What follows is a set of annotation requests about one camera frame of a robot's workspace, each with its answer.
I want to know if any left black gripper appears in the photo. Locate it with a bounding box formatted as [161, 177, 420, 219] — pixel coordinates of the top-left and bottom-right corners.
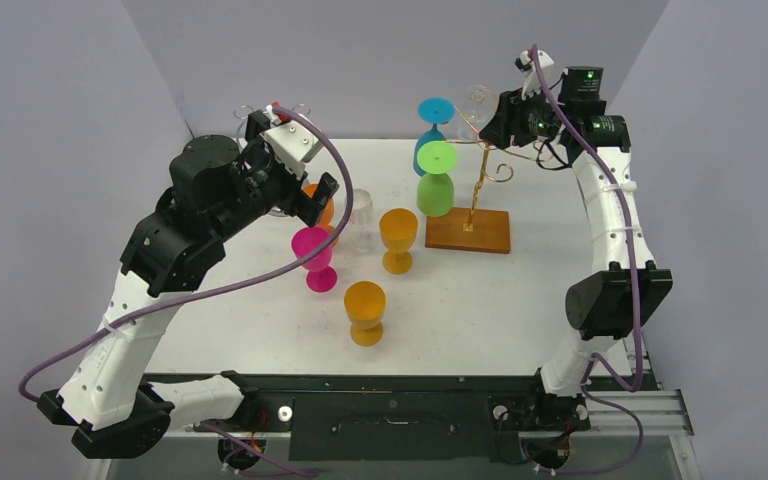
[211, 115, 337, 242]

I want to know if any clear wine glass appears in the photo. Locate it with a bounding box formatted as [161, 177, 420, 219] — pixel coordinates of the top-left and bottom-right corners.
[455, 85, 498, 142]
[350, 188, 374, 253]

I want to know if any blue wine glass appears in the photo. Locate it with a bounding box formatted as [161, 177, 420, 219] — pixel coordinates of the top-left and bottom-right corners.
[413, 97, 456, 177]

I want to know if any yellow wine glass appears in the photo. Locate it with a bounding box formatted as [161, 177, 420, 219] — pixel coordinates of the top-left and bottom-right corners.
[379, 208, 419, 275]
[343, 281, 387, 347]

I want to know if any green wine glass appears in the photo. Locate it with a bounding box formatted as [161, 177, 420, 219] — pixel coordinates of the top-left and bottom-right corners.
[417, 141, 457, 217]

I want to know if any gold wire glass rack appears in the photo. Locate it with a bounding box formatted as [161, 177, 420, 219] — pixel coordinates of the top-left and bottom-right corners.
[424, 105, 571, 256]

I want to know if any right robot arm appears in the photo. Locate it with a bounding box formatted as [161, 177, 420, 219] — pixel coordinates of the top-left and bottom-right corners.
[479, 60, 673, 429]

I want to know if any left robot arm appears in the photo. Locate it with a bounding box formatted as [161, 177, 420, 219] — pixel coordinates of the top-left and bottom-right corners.
[35, 104, 350, 459]

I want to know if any dark orange wine glass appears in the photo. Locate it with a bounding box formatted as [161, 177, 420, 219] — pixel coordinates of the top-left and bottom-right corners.
[291, 183, 335, 257]

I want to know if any pink wine glass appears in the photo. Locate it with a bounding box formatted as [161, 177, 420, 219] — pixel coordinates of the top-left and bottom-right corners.
[291, 227, 338, 293]

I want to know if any yellow wine glass front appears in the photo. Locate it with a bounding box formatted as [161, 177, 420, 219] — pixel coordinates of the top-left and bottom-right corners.
[343, 281, 387, 347]

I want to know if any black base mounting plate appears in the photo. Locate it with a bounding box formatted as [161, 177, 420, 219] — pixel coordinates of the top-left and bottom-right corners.
[145, 374, 657, 464]

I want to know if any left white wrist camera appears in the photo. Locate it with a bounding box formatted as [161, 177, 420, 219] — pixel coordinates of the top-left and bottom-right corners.
[260, 102, 322, 181]

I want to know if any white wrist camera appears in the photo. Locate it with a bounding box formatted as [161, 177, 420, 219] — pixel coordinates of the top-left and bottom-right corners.
[515, 50, 555, 101]
[260, 102, 322, 181]

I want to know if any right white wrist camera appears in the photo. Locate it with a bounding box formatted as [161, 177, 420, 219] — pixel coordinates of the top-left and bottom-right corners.
[515, 50, 555, 101]

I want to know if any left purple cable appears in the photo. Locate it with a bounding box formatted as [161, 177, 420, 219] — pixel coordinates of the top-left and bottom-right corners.
[18, 104, 355, 478]

